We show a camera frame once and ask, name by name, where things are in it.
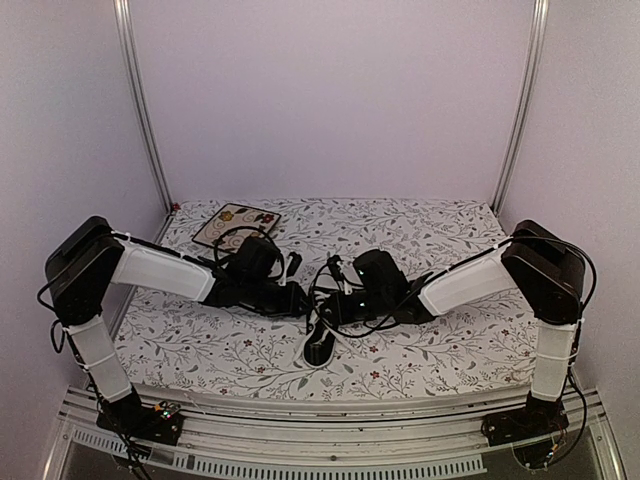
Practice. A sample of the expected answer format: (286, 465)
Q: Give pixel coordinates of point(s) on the floral patterned table mat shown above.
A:
(167, 342)

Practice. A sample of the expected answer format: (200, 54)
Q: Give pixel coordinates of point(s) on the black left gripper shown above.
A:
(292, 302)

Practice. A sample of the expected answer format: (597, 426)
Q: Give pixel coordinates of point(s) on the square floral ceramic plate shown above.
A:
(230, 216)

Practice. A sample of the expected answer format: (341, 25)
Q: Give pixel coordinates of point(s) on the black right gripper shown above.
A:
(340, 316)

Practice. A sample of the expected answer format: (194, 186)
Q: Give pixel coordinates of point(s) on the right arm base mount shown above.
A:
(537, 418)

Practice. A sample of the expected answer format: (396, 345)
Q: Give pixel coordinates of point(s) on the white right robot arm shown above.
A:
(555, 277)

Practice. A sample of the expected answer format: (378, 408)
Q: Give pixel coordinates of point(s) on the right aluminium frame post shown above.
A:
(531, 67)

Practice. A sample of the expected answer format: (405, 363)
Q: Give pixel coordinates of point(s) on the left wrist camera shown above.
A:
(292, 263)

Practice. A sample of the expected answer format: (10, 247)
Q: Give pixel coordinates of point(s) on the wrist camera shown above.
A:
(334, 264)
(292, 263)

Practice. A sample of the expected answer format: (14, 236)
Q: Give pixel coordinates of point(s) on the aluminium frame post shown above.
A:
(124, 25)
(531, 67)

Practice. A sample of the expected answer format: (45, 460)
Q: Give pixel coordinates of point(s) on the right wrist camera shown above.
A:
(334, 264)

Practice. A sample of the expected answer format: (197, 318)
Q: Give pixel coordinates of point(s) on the black canvas sneaker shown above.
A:
(319, 346)

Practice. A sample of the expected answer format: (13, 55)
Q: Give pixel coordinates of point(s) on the left aluminium frame post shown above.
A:
(124, 25)

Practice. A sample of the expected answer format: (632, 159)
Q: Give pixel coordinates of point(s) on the aluminium front rail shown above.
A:
(425, 438)

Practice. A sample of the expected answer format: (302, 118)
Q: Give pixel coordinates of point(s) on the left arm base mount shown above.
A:
(161, 423)

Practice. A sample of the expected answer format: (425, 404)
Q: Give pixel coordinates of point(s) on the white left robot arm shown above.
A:
(256, 277)

